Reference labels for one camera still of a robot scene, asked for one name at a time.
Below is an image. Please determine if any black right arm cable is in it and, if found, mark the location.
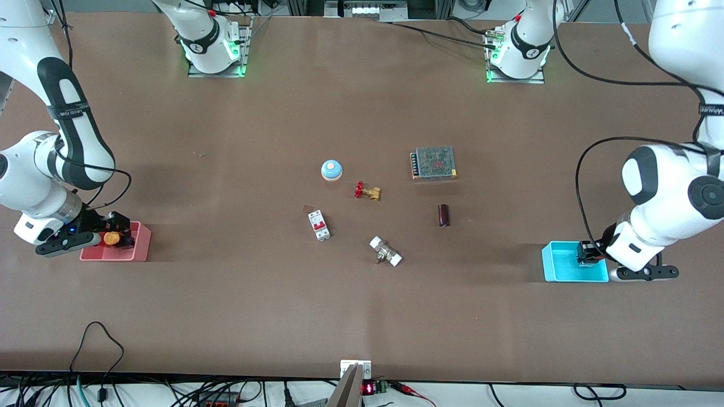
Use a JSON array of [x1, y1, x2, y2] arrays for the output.
[[42, 0, 132, 211]]

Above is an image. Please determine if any cyan plastic bin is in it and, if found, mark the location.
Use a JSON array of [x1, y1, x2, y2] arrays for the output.
[[541, 241, 610, 283]]

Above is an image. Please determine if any pink plastic bin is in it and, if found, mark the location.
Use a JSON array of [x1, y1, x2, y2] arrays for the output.
[[80, 221, 152, 262]]

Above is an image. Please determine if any black looped cable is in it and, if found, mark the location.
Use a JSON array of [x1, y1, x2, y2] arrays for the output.
[[70, 322, 125, 403]]

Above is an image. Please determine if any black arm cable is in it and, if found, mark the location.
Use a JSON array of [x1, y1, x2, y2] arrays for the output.
[[551, 0, 724, 246], [42, 0, 132, 211]]

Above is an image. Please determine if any red clip lead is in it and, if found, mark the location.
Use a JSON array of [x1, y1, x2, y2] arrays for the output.
[[390, 382, 437, 407]]

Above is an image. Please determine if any black coiled cable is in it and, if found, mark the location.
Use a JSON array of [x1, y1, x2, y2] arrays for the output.
[[573, 383, 627, 402]]

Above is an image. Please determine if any perforated metal power supply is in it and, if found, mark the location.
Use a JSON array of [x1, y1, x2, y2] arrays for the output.
[[410, 146, 458, 182]]

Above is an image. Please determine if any grey metal bar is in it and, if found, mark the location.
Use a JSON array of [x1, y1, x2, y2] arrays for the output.
[[326, 365, 364, 407]]

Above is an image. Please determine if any white red circuit breaker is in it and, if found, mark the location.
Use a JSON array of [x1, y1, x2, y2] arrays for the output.
[[308, 210, 331, 242]]

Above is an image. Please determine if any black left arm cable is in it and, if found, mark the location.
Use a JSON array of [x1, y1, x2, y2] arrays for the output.
[[551, 0, 724, 246]]

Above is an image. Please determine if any black cable on table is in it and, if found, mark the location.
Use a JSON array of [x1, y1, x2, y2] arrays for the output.
[[390, 16, 498, 49]]

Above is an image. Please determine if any white mounting bracket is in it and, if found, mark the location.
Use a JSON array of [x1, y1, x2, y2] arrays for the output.
[[339, 360, 372, 380]]

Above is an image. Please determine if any white-capped metal valve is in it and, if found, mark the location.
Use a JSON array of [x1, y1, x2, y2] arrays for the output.
[[369, 236, 403, 267]]

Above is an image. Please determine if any grey equipment box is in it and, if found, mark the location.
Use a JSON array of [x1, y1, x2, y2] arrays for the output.
[[325, 0, 409, 22]]

